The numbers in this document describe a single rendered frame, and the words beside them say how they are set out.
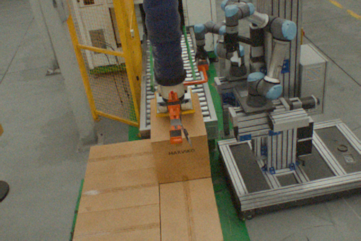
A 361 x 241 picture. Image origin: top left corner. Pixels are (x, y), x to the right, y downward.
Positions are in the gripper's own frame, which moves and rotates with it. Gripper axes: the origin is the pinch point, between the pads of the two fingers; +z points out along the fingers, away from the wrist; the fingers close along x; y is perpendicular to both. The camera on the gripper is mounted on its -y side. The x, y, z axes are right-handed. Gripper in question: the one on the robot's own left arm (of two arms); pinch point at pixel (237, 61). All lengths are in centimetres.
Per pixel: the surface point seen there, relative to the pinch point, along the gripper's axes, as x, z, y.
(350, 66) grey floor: -229, 152, -212
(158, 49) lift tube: -32, -2, 45
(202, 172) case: -10, 92, 28
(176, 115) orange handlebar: -3, 33, 42
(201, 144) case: -10, 65, 27
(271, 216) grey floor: -8, 152, -25
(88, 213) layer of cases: 3, 98, 115
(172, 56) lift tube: -31.3, 3.8, 36.8
